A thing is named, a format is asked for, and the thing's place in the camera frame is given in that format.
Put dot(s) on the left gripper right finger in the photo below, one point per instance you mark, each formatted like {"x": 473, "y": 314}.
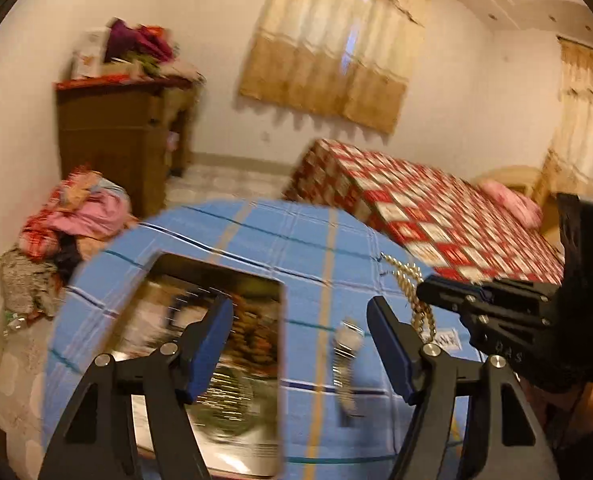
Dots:
{"x": 503, "y": 438}

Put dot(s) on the pink pillow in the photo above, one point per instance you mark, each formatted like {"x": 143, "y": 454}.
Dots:
{"x": 521, "y": 207}

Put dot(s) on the bed with red quilt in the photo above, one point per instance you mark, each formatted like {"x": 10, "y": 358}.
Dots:
{"x": 443, "y": 221}

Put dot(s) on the beige window curtain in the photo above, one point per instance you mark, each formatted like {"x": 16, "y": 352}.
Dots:
{"x": 351, "y": 59}

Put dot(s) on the brown wooden cabinet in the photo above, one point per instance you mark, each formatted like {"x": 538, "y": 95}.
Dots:
{"x": 135, "y": 132}

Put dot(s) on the pile of clothes on cabinet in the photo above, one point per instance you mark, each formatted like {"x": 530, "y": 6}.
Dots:
{"x": 147, "y": 50}

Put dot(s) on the pink metal tin box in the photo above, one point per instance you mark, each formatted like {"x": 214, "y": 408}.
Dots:
{"x": 237, "y": 422}

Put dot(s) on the cream headboard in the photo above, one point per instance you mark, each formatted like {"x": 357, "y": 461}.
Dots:
{"x": 519, "y": 178}

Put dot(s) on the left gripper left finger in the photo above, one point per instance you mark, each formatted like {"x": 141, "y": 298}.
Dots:
{"x": 96, "y": 438}

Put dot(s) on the silver wristwatch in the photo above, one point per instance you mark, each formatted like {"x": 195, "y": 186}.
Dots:
{"x": 347, "y": 341}

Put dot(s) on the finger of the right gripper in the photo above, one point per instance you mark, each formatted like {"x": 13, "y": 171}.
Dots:
{"x": 499, "y": 293}
{"x": 518, "y": 335}

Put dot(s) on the side curtain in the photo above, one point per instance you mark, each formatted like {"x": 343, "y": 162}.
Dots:
{"x": 568, "y": 166}

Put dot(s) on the blue plaid tablecloth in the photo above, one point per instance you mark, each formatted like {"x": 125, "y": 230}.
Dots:
{"x": 331, "y": 266}

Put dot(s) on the pile of clothes on floor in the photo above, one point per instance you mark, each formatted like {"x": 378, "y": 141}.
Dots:
{"x": 83, "y": 213}

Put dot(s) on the white printed box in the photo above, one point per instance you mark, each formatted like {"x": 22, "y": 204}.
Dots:
{"x": 89, "y": 53}

